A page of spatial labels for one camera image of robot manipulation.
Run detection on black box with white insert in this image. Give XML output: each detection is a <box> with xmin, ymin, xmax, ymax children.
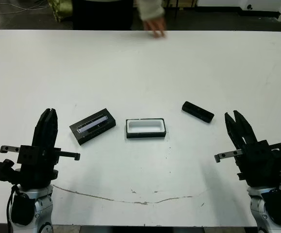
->
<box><xmin>125</xmin><ymin>117</ymin><xmax>167</xmax><ymax>140</ymax></box>

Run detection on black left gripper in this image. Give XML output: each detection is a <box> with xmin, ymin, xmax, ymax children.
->
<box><xmin>0</xmin><ymin>108</ymin><xmax>81</xmax><ymax>188</ymax></box>

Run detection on black bar-shaped camera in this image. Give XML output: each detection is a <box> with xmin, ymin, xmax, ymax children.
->
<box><xmin>181</xmin><ymin>100</ymin><xmax>215</xmax><ymax>124</ymax></box>

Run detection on cream sleeved person forearm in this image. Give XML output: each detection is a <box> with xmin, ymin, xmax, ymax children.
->
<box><xmin>135</xmin><ymin>0</ymin><xmax>165</xmax><ymax>22</ymax></box>

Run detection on person in black clothes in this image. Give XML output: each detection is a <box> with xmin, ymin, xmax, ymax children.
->
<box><xmin>71</xmin><ymin>0</ymin><xmax>134</xmax><ymax>31</ymax></box>

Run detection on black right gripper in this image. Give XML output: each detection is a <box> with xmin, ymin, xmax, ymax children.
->
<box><xmin>214</xmin><ymin>110</ymin><xmax>281</xmax><ymax>188</ymax></box>

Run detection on person's bare hand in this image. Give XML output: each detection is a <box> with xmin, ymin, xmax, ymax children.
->
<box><xmin>143</xmin><ymin>17</ymin><xmax>168</xmax><ymax>39</ymax></box>

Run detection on olive green shiny bag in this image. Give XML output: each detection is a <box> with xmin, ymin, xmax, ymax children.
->
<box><xmin>48</xmin><ymin>0</ymin><xmax>73</xmax><ymax>23</ymax></box>

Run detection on thin white floor cable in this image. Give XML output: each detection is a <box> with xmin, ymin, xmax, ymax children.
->
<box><xmin>0</xmin><ymin>0</ymin><xmax>49</xmax><ymax>16</ymax></box>

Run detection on black box lid with picture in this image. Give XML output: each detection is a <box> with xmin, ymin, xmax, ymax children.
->
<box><xmin>69</xmin><ymin>107</ymin><xmax>117</xmax><ymax>147</ymax></box>

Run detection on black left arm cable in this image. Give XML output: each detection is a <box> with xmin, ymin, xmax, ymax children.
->
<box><xmin>6</xmin><ymin>184</ymin><xmax>19</xmax><ymax>223</ymax></box>

